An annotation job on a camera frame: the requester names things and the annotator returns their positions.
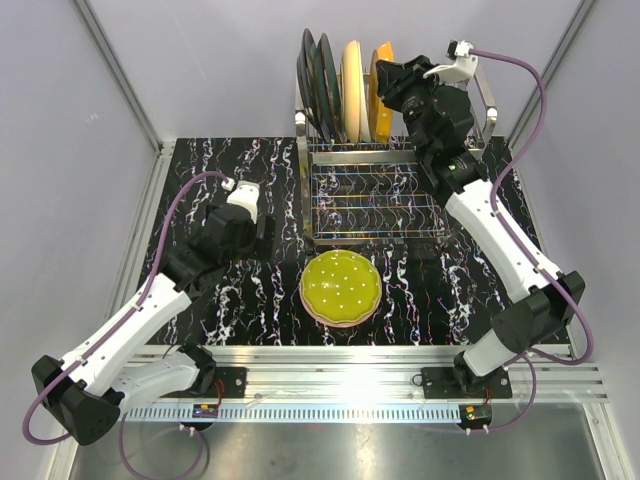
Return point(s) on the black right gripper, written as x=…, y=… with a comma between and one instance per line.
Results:
x=389, y=75

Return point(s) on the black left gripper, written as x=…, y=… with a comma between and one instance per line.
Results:
x=263, y=246

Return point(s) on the yellow plate with drawing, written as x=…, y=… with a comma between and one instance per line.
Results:
x=350, y=80

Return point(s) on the orange polka dot plate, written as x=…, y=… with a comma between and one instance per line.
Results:
x=380, y=117

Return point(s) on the blue glazed plate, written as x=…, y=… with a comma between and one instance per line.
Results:
x=328, y=92

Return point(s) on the cream plate with bear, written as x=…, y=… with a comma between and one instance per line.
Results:
x=364, y=131

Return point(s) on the dark striped rim plate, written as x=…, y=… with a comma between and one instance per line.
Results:
x=305, y=83

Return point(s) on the yellow wavy plate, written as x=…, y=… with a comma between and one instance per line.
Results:
x=340, y=272

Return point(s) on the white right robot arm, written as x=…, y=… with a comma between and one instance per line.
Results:
x=438, y=118

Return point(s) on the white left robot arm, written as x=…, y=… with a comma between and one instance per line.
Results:
x=90, y=387

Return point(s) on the pink bottom plate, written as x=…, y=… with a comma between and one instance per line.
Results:
x=339, y=311

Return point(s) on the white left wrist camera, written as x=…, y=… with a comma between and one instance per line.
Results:
x=244, y=194

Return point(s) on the steel wire dish rack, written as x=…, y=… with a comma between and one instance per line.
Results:
x=371, y=193

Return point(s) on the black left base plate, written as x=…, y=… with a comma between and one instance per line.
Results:
x=230, y=381

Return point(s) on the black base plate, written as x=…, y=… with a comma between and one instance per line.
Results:
x=230, y=381
x=448, y=383

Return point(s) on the aluminium front rail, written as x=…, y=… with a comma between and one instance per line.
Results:
x=377, y=374

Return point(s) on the slotted cable duct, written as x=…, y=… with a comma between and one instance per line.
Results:
x=189, y=412

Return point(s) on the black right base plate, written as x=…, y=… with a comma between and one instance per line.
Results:
x=448, y=383

